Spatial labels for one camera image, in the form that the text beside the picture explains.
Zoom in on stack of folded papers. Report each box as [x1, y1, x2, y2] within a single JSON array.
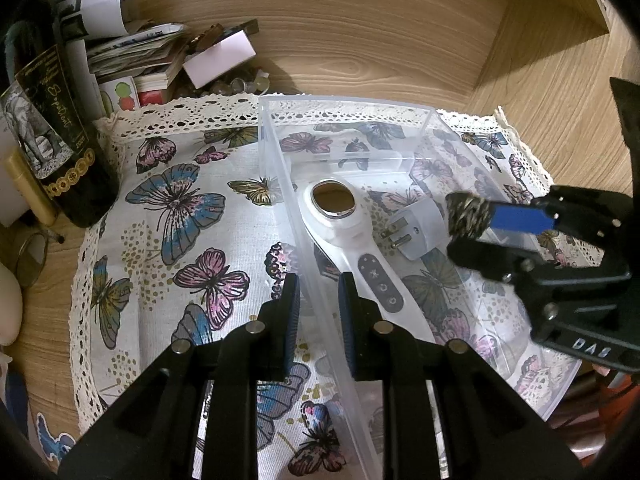
[[86, 21, 192, 81]]

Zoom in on cream rounded object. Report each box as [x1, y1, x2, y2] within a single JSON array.
[[0, 264, 24, 347]]

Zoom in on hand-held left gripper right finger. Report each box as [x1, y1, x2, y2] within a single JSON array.
[[337, 272, 586, 480]]

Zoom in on white handheld massager device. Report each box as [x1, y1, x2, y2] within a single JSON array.
[[298, 179, 407, 314]]

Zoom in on white rolled paper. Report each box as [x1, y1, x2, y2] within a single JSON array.
[[49, 0, 132, 43]]

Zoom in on red and white carton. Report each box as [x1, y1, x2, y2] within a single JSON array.
[[135, 86, 170, 107]]

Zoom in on fruit picture carton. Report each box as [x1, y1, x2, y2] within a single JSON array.
[[99, 75, 140, 113]]

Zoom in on dark wine bottle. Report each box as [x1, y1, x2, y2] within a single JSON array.
[[0, 42, 122, 229]]

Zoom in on butterfly print lace cloth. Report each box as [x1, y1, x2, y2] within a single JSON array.
[[69, 94, 587, 480]]

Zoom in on small white box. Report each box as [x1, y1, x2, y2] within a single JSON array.
[[181, 29, 257, 89]]

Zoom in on round wire-rim glasses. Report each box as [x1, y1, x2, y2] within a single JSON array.
[[14, 230, 65, 289]]

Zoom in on blue sticker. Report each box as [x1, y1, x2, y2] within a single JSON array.
[[34, 411, 77, 462]]

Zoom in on gold cylindrical tube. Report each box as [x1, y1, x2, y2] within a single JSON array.
[[1, 151, 60, 227]]

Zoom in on clear plastic storage box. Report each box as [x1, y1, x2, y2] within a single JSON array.
[[258, 94, 587, 480]]

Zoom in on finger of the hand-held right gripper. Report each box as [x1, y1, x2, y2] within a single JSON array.
[[490, 184, 627, 261], [446, 236, 538, 283]]

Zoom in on white plug adapter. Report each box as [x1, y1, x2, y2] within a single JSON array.
[[381, 196, 453, 262]]

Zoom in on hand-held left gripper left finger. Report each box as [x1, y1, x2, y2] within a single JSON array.
[[57, 273, 301, 480]]

